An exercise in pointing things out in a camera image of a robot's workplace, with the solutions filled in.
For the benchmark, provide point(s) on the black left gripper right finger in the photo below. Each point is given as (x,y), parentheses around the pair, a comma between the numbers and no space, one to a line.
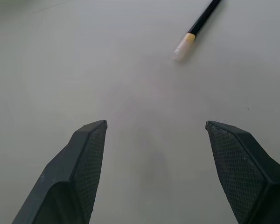
(245,172)

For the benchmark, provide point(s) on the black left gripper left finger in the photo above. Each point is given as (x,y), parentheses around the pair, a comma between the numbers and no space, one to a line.
(70,177)

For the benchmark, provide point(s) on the black pencil with eraser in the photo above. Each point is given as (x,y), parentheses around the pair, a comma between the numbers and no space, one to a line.
(201,19)

